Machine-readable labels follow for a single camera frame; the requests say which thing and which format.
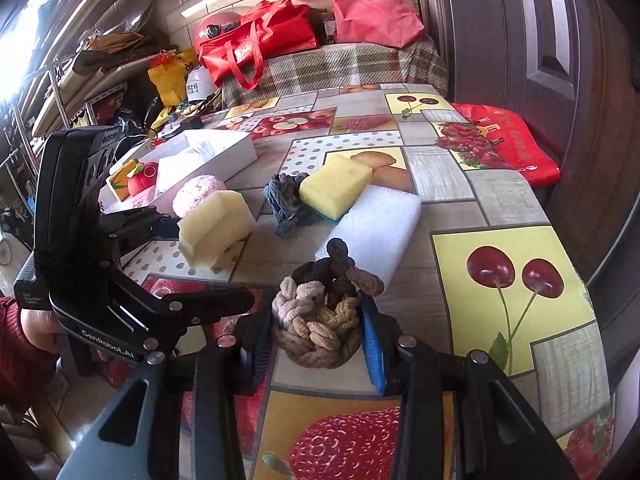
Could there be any brown bag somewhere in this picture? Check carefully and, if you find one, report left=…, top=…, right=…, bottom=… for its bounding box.
left=75, top=2, right=156, bottom=73

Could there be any pink helmet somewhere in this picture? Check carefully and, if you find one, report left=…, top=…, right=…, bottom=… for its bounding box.
left=192, top=10, right=251, bottom=51

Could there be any red tote bag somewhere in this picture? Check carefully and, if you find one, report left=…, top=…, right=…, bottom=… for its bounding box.
left=199, top=0, right=318, bottom=91

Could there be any fruit print tablecloth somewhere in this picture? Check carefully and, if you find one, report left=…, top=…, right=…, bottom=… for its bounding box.
left=120, top=82, right=616, bottom=480

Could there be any metal shelf rack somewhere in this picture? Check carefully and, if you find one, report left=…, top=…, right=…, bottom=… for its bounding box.
left=0, top=35, right=126, bottom=171

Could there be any red apple plush toy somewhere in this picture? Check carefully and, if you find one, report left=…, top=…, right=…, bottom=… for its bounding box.
left=127, top=161, right=161, bottom=196

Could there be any small yellow packet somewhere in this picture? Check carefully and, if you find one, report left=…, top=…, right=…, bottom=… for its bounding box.
left=107, top=159, right=143, bottom=193

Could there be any pink plush toy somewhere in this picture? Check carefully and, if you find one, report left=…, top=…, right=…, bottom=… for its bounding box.
left=172, top=175, right=226, bottom=218

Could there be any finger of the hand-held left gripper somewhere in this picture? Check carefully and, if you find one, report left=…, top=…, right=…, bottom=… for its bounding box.
left=111, top=262, right=257, bottom=357
left=100, top=206, right=181, bottom=257

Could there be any yellow shopping bag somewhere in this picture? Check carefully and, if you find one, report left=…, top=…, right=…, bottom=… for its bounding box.
left=147, top=50, right=198, bottom=106

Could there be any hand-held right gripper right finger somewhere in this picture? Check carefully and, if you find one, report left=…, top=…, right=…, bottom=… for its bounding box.
left=357, top=292, right=576, bottom=480

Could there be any blue braided rope scrunchie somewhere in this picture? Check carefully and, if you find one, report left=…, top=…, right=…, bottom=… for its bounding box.
left=264, top=172, right=321, bottom=238

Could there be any person's left forearm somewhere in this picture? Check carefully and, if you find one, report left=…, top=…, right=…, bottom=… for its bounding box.
left=0, top=296, right=58, bottom=411

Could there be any plain yellow sponge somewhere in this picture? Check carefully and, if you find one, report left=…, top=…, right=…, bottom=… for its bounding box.
left=177, top=190, right=256, bottom=268

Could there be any white helmet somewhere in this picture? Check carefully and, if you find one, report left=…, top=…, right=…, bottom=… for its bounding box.
left=185, top=66, right=221, bottom=103

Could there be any person's left hand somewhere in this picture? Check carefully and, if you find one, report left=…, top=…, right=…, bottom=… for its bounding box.
left=19, top=307, right=62, bottom=356

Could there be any plaid cloth cover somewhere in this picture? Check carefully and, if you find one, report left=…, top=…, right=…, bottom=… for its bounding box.
left=220, top=37, right=448, bottom=108

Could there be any brown braided scrunchie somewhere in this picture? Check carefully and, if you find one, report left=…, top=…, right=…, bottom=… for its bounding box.
left=272, top=237, right=386, bottom=368

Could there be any white cardboard box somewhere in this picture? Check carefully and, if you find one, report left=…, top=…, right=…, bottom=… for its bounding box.
left=100, top=130, right=258, bottom=211

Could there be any red fabric bag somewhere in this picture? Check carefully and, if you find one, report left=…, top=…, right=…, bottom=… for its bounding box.
left=330, top=0, right=426, bottom=48

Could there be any white foam block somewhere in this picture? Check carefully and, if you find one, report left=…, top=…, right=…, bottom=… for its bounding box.
left=315, top=185, right=423, bottom=286

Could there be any red printed bag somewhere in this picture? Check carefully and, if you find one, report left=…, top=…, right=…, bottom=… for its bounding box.
left=435, top=102, right=561, bottom=188

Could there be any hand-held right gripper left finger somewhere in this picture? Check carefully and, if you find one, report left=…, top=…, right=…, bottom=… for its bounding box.
left=57, top=305, right=275, bottom=480

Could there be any black plastic bag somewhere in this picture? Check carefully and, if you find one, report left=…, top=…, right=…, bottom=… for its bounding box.
left=107, top=105, right=151, bottom=136

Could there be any brown panel door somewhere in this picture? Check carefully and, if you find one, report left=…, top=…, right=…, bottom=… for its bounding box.
left=415, top=0, right=640, bottom=411

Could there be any yellow sponge green scourer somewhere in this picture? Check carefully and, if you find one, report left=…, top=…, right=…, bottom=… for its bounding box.
left=299, top=154, right=373, bottom=221

